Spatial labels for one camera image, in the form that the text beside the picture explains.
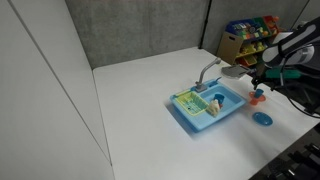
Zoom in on orange cup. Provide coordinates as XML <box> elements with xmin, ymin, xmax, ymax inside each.
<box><xmin>248</xmin><ymin>90</ymin><xmax>267</xmax><ymax>106</ymax></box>

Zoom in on black equipment frame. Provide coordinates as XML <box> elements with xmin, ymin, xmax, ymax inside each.
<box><xmin>249</xmin><ymin>123</ymin><xmax>320</xmax><ymax>180</ymax></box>

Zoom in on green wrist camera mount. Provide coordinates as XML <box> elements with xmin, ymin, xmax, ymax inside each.
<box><xmin>265</xmin><ymin>68</ymin><xmax>301</xmax><ymax>80</ymax></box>

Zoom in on blue toy sink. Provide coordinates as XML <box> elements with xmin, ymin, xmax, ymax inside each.
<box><xmin>169</xmin><ymin>78</ymin><xmax>248</xmax><ymax>133</ymax></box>

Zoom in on grey toy faucet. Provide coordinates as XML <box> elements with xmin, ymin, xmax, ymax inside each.
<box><xmin>195</xmin><ymin>57</ymin><xmax>222</xmax><ymax>93</ymax></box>

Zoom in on blue cup with handle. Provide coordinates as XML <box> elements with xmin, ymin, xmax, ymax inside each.
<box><xmin>213</xmin><ymin>93</ymin><xmax>226</xmax><ymax>108</ymax></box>

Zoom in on blue toy storage bin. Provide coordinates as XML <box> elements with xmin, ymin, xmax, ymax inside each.
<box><xmin>225</xmin><ymin>19</ymin><xmax>258</xmax><ymax>36</ymax></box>

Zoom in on black stand pole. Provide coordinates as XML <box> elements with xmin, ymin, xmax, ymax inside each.
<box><xmin>199</xmin><ymin>0</ymin><xmax>213</xmax><ymax>50</ymax></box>

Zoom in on grey metal mounting plate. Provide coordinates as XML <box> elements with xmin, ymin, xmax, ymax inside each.
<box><xmin>221</xmin><ymin>64</ymin><xmax>251</xmax><ymax>80</ymax></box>

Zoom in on blue toy plate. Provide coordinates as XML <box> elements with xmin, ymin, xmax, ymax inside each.
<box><xmin>251</xmin><ymin>111</ymin><xmax>274</xmax><ymax>127</ymax></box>

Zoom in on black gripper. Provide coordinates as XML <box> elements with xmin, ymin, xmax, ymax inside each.
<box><xmin>250</xmin><ymin>63</ymin><xmax>270</xmax><ymax>91</ymax></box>

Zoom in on wooden toy shelf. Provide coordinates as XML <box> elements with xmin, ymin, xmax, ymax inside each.
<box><xmin>216</xmin><ymin>15</ymin><xmax>287</xmax><ymax>73</ymax></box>

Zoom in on yellow-green dish rack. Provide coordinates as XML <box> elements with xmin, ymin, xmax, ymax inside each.
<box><xmin>175</xmin><ymin>90</ymin><xmax>210</xmax><ymax>117</ymax></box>

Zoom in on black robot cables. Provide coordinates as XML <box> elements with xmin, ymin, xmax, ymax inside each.
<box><xmin>274</xmin><ymin>63</ymin><xmax>320</xmax><ymax>118</ymax></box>

